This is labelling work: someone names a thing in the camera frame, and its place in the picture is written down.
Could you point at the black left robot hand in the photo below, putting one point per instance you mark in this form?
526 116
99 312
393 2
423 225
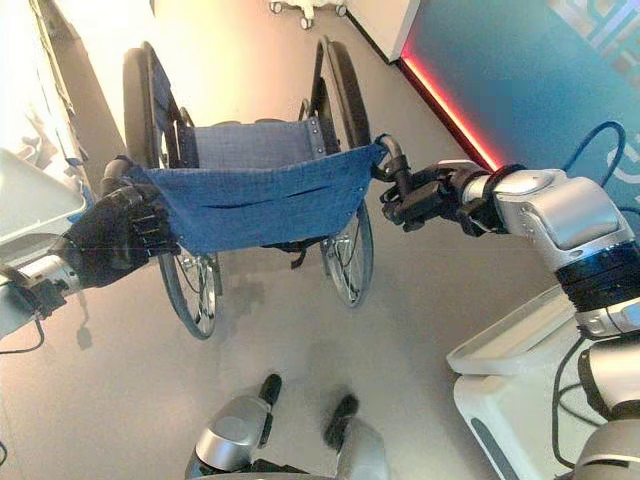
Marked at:
107 240

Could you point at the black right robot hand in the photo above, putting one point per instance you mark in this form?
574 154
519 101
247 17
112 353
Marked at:
425 195

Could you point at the blue fabric wheelchair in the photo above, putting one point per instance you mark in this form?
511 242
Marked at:
260 200

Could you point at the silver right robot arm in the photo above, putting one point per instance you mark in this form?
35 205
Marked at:
565 215

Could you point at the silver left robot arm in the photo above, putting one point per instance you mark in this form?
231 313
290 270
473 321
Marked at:
35 285

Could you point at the white bed with casters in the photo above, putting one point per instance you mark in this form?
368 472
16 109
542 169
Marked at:
306 9

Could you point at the white plastic tray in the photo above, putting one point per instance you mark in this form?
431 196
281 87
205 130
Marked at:
30 200

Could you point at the red light strip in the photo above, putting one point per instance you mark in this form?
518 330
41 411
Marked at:
450 100

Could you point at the white cart with tray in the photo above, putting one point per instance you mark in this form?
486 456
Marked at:
505 400

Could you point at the silver left robot leg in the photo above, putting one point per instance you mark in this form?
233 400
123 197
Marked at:
235 435

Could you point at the silver robot leg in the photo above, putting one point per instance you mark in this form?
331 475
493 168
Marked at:
357 440
235 435

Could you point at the silver right robot leg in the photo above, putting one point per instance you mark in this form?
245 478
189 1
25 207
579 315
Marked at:
357 440

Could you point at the white wall cabinet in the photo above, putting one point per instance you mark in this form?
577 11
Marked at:
382 25

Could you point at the white equipment with dark frame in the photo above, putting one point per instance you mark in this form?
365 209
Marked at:
45 75

